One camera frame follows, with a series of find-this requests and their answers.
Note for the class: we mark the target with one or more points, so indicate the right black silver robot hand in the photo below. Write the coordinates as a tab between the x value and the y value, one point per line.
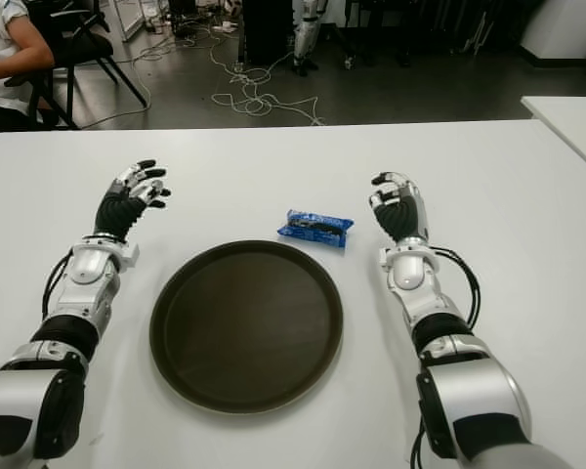
401	212

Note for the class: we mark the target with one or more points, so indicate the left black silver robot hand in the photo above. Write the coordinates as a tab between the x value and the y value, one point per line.
114	212

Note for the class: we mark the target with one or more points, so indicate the blue Oreo cookie packet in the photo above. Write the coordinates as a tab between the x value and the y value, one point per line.
316	229

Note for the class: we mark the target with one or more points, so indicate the right silver black robot arm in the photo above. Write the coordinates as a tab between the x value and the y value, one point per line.
469	391

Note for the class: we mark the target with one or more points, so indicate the left silver black robot arm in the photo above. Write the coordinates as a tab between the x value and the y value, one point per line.
80	293

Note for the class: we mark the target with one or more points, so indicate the black folding chair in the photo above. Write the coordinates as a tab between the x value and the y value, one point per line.
85	44

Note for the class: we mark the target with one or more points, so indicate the round dark brown tray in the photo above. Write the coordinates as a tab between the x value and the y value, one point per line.
246	327

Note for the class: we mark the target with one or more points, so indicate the seated person in white shirt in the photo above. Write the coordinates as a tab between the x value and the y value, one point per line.
2	63

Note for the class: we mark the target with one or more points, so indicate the white side table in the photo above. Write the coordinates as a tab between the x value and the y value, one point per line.
573	127

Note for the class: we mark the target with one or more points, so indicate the white board panel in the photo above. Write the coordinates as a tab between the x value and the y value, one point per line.
133	19

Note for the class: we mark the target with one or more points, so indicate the white humanoid robot legs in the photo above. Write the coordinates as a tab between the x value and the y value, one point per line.
305	41

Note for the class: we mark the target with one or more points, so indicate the black cabinet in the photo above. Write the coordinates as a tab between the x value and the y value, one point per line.
268	31

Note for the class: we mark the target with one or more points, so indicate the white box with black base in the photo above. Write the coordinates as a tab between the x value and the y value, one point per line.
561	24

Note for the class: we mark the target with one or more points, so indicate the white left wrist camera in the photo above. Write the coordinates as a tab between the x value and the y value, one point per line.
130	255

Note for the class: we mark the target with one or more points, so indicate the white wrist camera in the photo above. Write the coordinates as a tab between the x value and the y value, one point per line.
385	258
130	255

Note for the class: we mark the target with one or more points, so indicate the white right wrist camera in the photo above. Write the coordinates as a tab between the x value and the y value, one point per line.
385	258

